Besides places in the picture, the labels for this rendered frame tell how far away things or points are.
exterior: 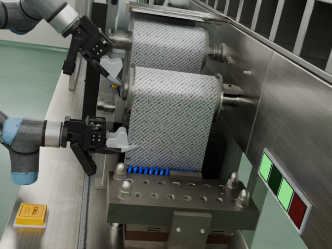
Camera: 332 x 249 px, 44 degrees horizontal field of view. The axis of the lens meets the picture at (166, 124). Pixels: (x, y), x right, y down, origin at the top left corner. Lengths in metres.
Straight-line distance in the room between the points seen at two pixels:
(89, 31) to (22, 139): 0.34
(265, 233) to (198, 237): 1.88
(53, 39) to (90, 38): 5.66
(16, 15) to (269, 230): 2.32
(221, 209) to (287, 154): 0.26
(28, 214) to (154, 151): 0.39
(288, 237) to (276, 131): 2.08
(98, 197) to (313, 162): 0.70
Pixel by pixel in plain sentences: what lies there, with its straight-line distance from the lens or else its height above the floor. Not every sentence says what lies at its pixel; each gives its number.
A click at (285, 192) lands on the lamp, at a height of 1.19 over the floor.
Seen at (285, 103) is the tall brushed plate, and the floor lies 1.35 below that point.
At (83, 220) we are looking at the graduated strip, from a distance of 1.20.
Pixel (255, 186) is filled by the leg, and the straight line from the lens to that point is 1.51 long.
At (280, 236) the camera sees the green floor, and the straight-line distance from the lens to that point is 3.00.
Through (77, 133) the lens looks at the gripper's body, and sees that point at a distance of 1.16.
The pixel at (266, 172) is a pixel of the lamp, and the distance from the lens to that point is 1.02.
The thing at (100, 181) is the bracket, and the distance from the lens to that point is 1.36.
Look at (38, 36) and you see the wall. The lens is 6.84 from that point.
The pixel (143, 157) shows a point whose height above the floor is 1.06.
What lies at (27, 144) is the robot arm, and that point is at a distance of 1.17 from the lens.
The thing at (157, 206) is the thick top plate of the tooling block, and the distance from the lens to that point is 1.06.
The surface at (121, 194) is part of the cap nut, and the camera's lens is 1.06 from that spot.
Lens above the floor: 1.61
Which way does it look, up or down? 22 degrees down
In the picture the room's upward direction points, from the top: 10 degrees clockwise
